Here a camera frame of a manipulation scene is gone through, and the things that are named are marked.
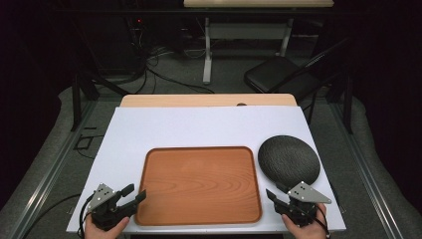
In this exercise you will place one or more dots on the person's left hand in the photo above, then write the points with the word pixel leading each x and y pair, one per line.
pixel 103 229

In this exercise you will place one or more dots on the white-legged wooden table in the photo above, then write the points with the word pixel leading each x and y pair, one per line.
pixel 245 30

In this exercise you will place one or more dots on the dark equipment with red light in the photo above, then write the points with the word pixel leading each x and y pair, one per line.
pixel 137 36

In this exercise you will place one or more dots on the white board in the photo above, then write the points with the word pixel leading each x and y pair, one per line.
pixel 205 127

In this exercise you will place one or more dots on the aluminium floor rail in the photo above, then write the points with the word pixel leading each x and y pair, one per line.
pixel 49 172
pixel 365 169

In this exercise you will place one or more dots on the round dark textured plate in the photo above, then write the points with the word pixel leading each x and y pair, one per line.
pixel 288 160

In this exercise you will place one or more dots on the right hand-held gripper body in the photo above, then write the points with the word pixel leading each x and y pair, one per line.
pixel 303 205

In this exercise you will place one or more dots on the brown wooden tray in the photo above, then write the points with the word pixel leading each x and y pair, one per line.
pixel 199 186

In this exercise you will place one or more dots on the light wooden table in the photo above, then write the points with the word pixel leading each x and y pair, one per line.
pixel 208 100

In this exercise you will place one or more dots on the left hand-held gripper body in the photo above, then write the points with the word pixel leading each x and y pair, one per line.
pixel 105 205

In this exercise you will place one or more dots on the black folding chair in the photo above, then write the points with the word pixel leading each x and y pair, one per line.
pixel 282 76

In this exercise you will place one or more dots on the person's right hand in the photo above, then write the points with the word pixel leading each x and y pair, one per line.
pixel 307 227

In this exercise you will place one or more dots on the black metal stand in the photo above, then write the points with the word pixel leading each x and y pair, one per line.
pixel 86 89
pixel 346 103

